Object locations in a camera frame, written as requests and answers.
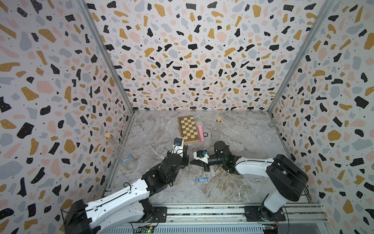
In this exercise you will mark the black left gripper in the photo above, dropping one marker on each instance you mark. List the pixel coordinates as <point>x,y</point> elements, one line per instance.
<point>185,156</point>

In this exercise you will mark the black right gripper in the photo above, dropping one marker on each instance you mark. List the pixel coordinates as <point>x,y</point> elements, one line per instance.
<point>198,162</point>

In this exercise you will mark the clear glass bottle with cork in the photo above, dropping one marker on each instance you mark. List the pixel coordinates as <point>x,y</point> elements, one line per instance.
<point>216,131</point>

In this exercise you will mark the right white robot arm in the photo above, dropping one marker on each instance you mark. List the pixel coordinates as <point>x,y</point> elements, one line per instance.
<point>289,180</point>

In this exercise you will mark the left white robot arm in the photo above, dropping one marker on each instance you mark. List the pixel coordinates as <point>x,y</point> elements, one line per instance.
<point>117,199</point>

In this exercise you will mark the glass bottle blue label left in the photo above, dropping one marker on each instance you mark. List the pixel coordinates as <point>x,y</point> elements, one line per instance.
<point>124,157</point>

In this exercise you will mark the wooden chessboard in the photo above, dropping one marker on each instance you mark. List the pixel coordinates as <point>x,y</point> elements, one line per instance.
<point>188,129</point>

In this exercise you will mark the pink toy microphone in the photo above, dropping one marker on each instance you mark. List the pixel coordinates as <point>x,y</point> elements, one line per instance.
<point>199,126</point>

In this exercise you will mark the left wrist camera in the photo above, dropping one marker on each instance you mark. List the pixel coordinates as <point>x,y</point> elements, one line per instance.
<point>178,145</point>

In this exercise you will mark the left metal corner post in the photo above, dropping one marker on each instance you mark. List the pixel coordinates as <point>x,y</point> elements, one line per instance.
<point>82,6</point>

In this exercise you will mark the metal corner post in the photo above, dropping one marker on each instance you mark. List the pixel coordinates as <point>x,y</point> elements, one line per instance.
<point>325,9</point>
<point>82,6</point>

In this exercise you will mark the right metal corner post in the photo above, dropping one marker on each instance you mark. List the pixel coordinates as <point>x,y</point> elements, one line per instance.
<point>325,9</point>

